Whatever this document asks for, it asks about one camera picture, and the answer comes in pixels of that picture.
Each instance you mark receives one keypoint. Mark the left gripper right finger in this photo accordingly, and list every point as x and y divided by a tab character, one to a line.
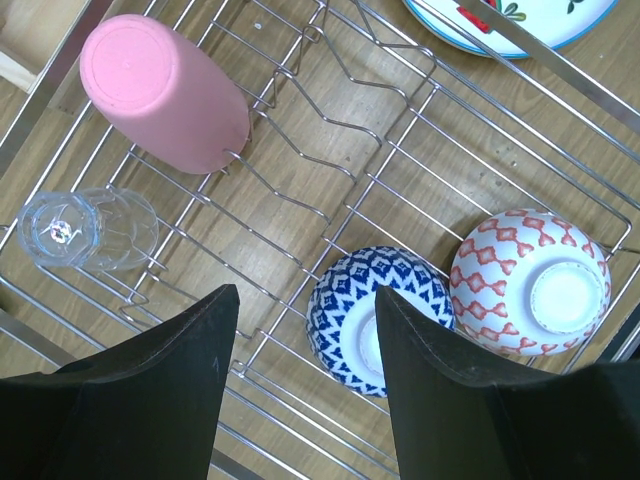
459	411

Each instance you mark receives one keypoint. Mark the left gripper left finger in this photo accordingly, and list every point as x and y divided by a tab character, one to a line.
146	408

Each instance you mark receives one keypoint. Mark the red patterned bowl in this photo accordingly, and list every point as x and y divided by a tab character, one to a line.
341	322

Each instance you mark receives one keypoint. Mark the blue patterned bowl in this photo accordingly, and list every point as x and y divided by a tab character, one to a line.
527	282

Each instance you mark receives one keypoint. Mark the clear drinking glass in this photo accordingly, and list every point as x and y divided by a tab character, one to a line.
97	229

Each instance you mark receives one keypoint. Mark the wire dish rack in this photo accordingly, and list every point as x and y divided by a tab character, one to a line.
367	130

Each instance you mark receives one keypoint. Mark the pink plastic cup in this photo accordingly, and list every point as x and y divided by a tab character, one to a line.
164	94

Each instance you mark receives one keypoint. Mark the wooden clothes rack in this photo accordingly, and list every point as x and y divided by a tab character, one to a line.
31	30

